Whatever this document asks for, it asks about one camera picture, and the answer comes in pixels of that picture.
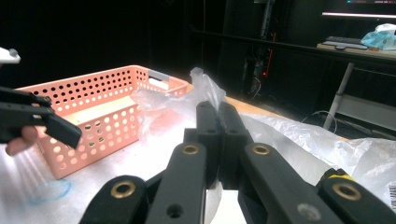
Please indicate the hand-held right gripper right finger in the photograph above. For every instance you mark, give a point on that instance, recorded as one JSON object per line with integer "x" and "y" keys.
{"x": 232, "y": 140}

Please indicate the blue plastic bag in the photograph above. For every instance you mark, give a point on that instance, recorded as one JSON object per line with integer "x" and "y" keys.
{"x": 378, "y": 39}

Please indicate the black keyboard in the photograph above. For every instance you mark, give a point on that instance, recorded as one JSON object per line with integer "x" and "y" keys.
{"x": 342, "y": 39}

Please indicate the pink perforated plastic basket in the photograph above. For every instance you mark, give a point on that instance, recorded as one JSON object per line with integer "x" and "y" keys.
{"x": 99, "y": 109}

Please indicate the computer monitor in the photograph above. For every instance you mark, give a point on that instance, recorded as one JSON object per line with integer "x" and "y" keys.
{"x": 358, "y": 7}

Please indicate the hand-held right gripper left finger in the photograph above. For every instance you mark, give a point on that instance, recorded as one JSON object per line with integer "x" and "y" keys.
{"x": 211, "y": 140}

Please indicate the white-legged wooden desk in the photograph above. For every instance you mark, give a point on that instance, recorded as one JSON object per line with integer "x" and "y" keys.
{"x": 367, "y": 112}

